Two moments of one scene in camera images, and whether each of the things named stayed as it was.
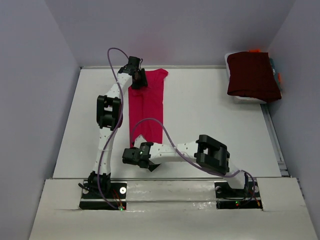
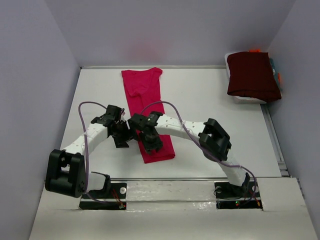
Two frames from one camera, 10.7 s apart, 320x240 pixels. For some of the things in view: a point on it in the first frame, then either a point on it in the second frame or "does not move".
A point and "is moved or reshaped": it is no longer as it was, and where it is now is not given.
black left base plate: [115, 191] does not move
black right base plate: [228, 198] does not move
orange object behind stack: [255, 50] does not move
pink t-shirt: [145, 107] is moved or reshaped
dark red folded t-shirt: [250, 75] does not move
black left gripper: [142, 82] to [121, 142]
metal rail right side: [277, 146] does not move
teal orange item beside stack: [277, 76] does not move
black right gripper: [153, 166] to [148, 146]
